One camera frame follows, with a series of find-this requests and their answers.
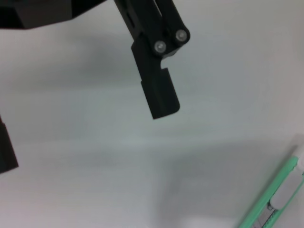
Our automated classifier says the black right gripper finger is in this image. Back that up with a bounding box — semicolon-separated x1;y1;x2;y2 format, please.
0;114;19;174
114;0;191;120

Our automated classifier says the green utility knife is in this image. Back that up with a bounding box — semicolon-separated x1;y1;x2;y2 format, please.
234;144;304;228

